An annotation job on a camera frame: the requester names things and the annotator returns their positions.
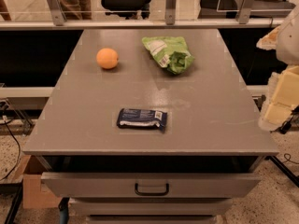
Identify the black drawer handle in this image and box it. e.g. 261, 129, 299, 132
135, 183, 169, 197

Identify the person in tan trousers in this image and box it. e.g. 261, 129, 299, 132
59, 0, 92, 20

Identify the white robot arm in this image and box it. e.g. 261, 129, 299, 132
256, 6, 299, 131

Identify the cardboard box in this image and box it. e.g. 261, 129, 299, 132
12, 155, 61, 209

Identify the black floor cable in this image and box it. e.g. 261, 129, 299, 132
0, 100, 22, 182

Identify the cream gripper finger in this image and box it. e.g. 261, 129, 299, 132
258, 65, 299, 131
256, 26, 280, 50

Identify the dark blue snack packet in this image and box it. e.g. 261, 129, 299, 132
117, 108, 167, 132

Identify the metal guard rail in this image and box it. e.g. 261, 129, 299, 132
0, 0, 286, 31

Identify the orange fruit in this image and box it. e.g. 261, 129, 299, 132
96, 48, 119, 69

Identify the grey drawer cabinet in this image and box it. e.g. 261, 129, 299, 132
24, 29, 278, 224

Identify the black power adapter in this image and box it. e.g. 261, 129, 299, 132
279, 120, 292, 134

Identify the green rice chip bag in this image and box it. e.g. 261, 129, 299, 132
142, 36, 194, 75

